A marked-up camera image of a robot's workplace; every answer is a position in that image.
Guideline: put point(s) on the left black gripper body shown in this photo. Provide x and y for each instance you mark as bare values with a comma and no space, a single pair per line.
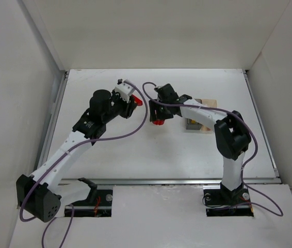
130,107

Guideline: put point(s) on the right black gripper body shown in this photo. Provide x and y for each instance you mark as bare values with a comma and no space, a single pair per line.
157,113

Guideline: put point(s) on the red curved lego brick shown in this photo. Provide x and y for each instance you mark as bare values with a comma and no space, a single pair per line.
138,101

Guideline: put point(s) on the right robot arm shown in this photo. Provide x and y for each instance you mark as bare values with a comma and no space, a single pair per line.
231,135

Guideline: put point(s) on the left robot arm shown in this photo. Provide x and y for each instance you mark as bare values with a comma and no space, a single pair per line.
40,193

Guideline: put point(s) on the grey transparent container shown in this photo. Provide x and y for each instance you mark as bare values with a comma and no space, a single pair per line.
190,126

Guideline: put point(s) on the orange transparent container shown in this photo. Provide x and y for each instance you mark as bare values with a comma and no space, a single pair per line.
208,103

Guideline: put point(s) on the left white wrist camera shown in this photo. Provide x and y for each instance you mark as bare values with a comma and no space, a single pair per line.
124,90

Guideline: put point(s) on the aluminium rail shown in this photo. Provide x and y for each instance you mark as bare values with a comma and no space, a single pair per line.
154,182

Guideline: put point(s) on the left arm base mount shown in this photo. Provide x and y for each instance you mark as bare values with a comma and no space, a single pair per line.
96,205

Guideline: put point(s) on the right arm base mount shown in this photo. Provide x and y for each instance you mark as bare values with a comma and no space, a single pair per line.
220,204

